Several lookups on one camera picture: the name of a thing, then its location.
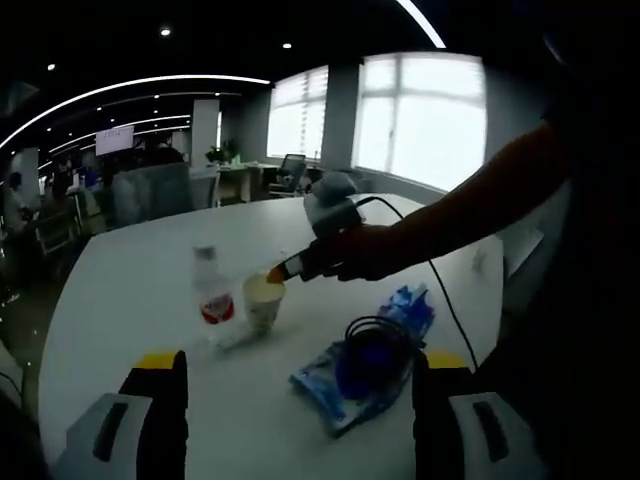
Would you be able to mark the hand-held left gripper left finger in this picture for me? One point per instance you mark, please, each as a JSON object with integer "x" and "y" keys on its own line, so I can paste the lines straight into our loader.
{"x": 160, "y": 425}

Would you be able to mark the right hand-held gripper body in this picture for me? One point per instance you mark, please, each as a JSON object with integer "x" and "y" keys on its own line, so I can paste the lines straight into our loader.
{"x": 332, "y": 210}

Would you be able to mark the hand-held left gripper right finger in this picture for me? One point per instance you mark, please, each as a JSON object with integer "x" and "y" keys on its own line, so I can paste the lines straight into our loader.
{"x": 435, "y": 430}

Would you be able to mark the white paper cup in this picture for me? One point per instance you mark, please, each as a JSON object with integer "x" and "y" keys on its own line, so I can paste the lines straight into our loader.
{"x": 262, "y": 310}

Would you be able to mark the clear plastic bottle red label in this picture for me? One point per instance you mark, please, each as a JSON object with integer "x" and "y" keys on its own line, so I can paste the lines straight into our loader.
{"x": 212, "y": 290}

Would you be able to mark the blue sponge packet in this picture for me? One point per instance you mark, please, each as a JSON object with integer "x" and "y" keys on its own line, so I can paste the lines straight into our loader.
{"x": 320, "y": 390}

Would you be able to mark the blue wipes packet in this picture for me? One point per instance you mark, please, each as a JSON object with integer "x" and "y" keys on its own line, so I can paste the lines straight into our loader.
{"x": 410, "y": 310}

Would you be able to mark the person's right hand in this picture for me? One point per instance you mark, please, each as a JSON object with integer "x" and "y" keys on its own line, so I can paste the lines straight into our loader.
{"x": 365, "y": 252}

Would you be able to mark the light office desk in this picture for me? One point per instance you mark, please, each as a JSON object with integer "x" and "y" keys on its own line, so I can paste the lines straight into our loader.
{"x": 245, "y": 182}

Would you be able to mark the window with blinds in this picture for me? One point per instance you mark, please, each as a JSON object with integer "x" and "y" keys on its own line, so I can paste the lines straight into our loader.
{"x": 297, "y": 115}

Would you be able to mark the white office chair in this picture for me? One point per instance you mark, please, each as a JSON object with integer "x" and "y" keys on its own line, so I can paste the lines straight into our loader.
{"x": 205, "y": 187}

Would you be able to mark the white table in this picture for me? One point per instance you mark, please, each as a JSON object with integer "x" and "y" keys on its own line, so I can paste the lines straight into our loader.
{"x": 125, "y": 310}

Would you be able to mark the potted green plant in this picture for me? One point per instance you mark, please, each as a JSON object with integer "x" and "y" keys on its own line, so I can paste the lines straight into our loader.
{"x": 222, "y": 152}

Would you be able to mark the large bright window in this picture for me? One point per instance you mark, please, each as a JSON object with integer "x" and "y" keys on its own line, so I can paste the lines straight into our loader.
{"x": 425, "y": 125}

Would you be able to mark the grey mesh office chair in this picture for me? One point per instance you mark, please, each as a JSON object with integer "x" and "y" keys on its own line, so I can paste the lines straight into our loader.
{"x": 150, "y": 195}

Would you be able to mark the person's dark clothing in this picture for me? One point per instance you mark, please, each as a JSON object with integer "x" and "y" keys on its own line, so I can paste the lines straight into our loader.
{"x": 575, "y": 300}

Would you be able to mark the straight ceiling light strip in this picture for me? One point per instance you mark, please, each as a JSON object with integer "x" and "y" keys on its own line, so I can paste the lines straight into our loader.
{"x": 422, "y": 22}

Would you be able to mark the long curved ceiling light strip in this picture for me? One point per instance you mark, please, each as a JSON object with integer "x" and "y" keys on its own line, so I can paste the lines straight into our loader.
{"x": 125, "y": 87}

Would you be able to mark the dark frame office chair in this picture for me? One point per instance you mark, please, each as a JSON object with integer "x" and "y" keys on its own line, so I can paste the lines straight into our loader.
{"x": 289, "y": 172}

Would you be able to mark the wall screen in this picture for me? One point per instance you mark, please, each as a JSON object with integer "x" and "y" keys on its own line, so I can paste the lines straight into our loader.
{"x": 115, "y": 141}

